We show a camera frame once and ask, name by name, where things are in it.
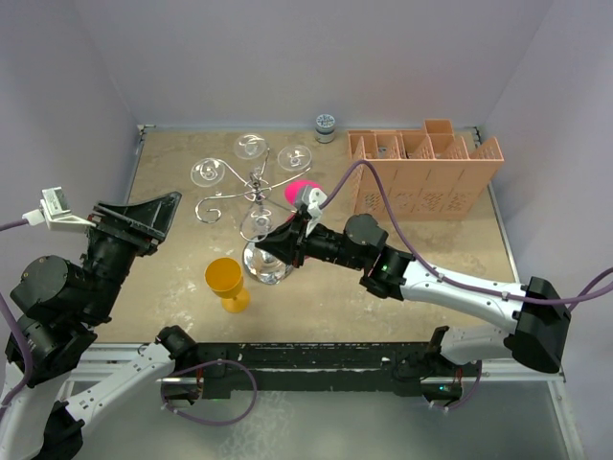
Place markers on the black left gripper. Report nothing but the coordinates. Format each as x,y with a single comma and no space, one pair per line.
143,224

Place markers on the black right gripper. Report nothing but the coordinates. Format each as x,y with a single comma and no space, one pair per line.
287,241

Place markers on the pink plastic goblet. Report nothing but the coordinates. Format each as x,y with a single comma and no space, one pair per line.
292,188

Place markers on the tall clear champagne flute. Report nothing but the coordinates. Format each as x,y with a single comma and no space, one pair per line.
294,158

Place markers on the short clear wine glass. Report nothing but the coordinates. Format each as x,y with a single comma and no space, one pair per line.
250,146

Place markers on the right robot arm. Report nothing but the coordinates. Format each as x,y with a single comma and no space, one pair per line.
525,322

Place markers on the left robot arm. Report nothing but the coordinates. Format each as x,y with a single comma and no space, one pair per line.
62,303

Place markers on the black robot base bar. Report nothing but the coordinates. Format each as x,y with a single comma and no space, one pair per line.
406,369

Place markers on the chrome wine glass rack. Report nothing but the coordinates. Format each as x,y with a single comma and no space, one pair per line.
259,220

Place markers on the yellow plastic goblet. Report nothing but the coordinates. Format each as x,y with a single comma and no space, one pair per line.
224,278

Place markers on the small jar blue patterned lid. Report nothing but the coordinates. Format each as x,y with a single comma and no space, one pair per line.
325,128

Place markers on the peach plastic organizer box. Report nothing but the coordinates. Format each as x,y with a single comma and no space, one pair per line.
427,173

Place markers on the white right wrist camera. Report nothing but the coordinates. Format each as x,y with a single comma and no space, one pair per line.
309,200

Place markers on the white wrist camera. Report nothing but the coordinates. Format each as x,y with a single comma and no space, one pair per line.
309,200
54,211

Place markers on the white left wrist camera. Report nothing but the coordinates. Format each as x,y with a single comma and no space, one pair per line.
54,211

